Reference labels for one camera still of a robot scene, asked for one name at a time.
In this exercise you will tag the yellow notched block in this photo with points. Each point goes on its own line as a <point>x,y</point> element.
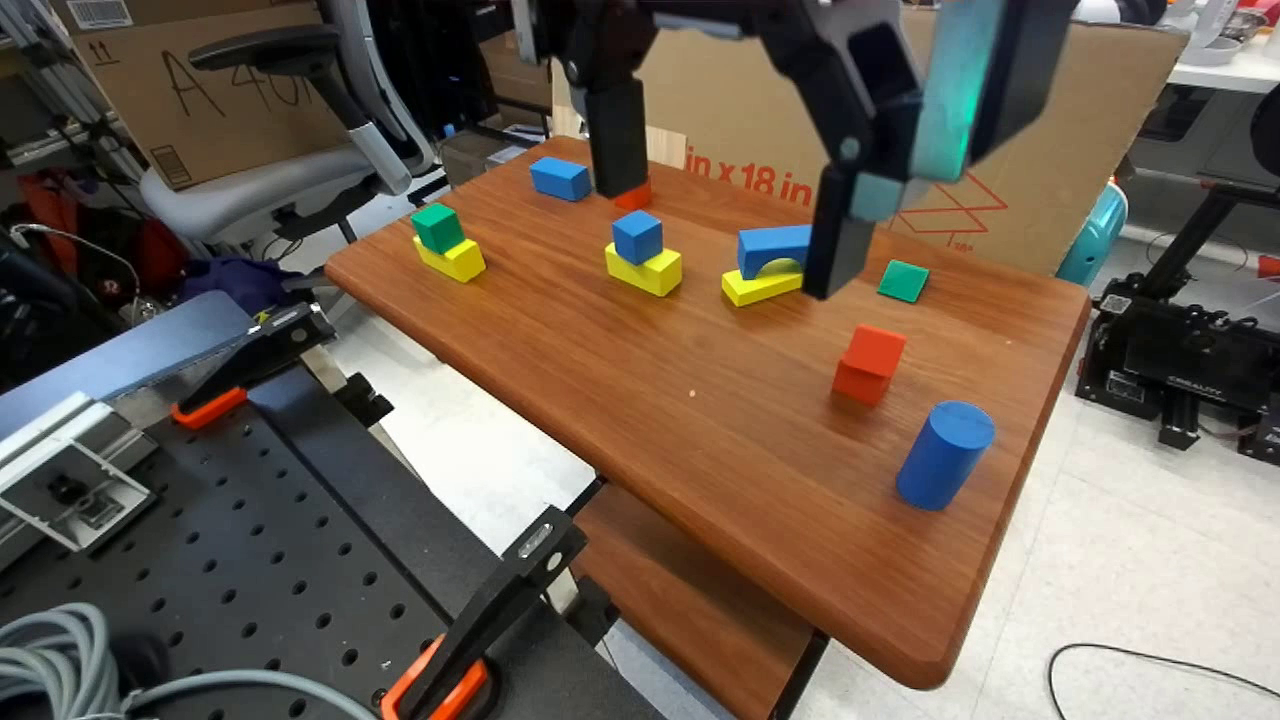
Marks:
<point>459,263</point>
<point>645,279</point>

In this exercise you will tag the small orange block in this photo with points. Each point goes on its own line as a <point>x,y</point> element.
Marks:
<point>635,199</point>

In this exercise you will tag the blue grey metal panel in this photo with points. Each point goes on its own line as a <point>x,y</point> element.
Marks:
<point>121,358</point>

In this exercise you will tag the silver aluminium bracket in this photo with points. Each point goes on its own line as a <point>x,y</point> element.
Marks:
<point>64,485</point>

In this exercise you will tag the orange cube block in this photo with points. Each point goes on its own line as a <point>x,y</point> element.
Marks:
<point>876,350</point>

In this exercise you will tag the orange base block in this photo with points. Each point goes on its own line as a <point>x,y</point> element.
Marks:
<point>856,389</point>

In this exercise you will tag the green cube block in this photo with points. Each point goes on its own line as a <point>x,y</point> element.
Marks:
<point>439,224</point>

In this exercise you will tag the cardboard box with marker writing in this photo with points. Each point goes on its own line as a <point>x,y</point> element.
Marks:
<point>201,115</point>

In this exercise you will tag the purple cloth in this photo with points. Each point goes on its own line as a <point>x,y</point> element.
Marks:
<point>237,280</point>

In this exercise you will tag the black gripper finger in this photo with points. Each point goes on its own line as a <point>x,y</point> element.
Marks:
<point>619,126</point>
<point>843,243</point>

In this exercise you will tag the wooden lower shelf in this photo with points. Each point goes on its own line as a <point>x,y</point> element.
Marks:
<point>694,602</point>

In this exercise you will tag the green flat block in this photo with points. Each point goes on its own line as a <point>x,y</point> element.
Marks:
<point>906,280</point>

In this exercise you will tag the yellow flat block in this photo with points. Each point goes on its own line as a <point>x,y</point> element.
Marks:
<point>757,287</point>

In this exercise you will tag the black orange bar clamp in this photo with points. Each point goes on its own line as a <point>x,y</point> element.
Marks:
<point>246,367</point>
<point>493,621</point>

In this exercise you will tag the blue cylinder block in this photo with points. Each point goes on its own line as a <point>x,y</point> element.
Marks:
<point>941,462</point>

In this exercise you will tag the large printed cardboard box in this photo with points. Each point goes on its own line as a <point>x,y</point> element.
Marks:
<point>1067,202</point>

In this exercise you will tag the white side table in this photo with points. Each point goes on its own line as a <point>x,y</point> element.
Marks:
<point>1233,64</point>

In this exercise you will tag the black equipment stand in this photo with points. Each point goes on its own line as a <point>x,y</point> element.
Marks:
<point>1180,362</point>

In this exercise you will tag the blue cube block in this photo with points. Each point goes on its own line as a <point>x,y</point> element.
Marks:
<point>636,238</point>

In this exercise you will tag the blue arch block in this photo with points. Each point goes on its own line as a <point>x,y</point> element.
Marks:
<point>770,245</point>

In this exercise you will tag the teal plastic object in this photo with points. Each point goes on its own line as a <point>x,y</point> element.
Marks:
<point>1098,238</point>

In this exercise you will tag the black perforated breadboard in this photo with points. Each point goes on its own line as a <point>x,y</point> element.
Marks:
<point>266,560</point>

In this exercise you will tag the blue rectangular block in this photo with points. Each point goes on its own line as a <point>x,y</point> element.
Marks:
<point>561,178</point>

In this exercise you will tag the grey black office chair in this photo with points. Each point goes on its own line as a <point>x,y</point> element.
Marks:
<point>266,188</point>

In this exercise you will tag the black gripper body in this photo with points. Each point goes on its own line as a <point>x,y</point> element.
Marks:
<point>706,11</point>

